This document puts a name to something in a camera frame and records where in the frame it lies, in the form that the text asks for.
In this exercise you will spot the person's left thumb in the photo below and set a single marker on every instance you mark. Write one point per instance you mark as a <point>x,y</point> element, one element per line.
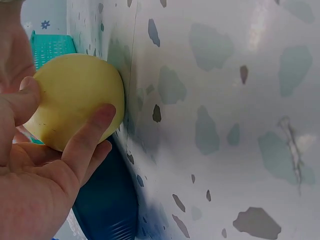
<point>15,57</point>

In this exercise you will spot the teal plastic basket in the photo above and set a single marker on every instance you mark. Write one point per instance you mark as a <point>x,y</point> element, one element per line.
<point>53,48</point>

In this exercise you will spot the dark blue plastic bowl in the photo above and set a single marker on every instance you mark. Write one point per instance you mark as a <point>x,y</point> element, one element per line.
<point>107,195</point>

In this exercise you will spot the round pale yellow object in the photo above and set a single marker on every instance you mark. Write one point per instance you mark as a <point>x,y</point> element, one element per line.
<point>77,92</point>

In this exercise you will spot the person's left hand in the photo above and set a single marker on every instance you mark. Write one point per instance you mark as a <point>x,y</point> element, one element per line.
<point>30,180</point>

